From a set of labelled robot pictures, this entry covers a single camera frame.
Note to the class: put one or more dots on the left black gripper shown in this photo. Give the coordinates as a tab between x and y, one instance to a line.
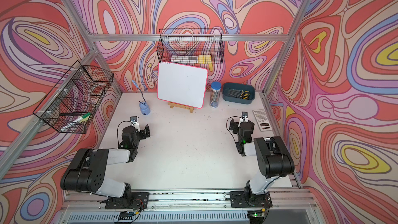
141	133

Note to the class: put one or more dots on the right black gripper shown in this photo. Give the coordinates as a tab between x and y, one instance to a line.
234	126

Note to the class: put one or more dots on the file tool one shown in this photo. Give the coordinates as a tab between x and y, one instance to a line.
240	94

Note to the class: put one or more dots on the teal plastic storage box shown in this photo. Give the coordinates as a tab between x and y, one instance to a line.
237	86

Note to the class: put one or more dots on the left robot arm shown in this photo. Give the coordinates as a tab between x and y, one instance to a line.
86	172

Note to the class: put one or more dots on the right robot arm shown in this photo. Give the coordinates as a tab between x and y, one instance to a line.
273	158

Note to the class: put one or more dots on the yellow box in basket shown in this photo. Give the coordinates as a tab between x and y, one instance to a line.
204	59

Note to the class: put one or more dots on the white calculator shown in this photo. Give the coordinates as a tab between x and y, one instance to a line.
262	120

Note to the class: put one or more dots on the wooden easel stand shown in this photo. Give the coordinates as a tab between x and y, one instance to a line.
189	108

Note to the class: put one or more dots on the pencil tube with blue lid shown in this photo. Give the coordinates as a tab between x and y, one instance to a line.
215	94

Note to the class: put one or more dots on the green white marker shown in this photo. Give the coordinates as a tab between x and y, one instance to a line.
73	126

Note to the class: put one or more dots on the white marker in back basket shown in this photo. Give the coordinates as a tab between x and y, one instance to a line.
185	59

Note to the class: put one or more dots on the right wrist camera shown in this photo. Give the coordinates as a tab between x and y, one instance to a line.
244	116

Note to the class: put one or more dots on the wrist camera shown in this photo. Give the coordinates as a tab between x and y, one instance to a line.
244	116
134	122

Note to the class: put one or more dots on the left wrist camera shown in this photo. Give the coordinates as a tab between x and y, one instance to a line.
134	122

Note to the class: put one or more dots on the white board with pink frame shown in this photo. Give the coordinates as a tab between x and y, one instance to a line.
182	84

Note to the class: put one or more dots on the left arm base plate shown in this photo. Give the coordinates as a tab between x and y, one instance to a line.
133	200

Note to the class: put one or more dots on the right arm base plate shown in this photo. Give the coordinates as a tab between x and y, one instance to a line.
242	199

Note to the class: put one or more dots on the left black wire basket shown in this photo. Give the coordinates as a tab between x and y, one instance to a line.
82	89

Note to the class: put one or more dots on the black wire basket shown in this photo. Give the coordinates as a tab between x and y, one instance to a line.
191	42
82	89

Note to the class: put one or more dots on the back black wire basket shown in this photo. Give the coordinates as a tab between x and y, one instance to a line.
191	42

